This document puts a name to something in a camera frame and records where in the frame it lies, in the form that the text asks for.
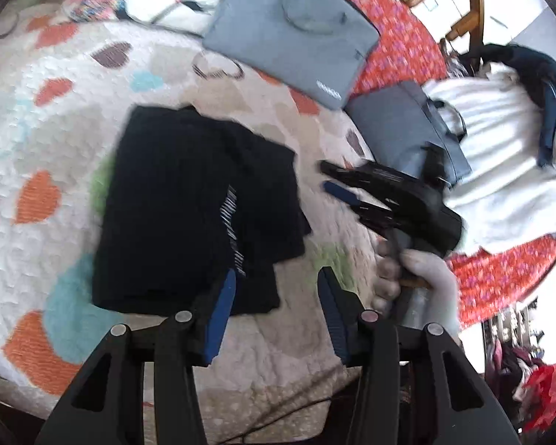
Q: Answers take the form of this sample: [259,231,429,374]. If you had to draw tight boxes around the white butterfly print pillow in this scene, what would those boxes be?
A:
[62,0,235,38]

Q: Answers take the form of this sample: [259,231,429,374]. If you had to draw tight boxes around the dark blue garment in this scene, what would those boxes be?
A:
[459,43,556,168]

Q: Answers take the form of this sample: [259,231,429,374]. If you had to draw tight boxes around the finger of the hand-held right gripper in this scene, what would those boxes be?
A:
[319,160,369,183]
[322,181,392,224]

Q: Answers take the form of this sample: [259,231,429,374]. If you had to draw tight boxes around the black pants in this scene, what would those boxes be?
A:
[92,106,312,316]

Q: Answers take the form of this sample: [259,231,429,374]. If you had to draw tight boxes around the white cloth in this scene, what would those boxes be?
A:
[421,62,556,256]

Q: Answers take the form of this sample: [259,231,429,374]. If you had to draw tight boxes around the person's right hand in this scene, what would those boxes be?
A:
[372,240,462,340]

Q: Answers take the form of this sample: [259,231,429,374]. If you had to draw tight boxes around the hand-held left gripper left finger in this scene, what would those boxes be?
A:
[34,269,238,445]

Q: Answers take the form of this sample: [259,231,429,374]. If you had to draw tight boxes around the heart-patterned quilt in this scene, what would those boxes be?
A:
[0,0,399,422]

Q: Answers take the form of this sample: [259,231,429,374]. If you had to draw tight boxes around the red floral blanket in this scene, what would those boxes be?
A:
[301,0,556,330]

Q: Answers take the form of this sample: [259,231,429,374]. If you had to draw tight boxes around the red bag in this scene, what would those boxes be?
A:
[521,364,556,432]

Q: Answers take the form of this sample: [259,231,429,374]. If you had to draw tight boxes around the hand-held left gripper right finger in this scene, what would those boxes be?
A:
[316,266,522,445]

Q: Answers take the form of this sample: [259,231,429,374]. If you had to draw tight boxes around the light grey laptop bag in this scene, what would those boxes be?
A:
[203,0,381,111]

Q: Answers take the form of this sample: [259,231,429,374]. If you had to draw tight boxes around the pile of clothes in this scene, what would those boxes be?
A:
[484,301,552,402]

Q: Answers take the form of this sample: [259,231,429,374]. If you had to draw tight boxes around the dark grey bag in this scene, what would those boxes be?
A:
[344,80,472,191]

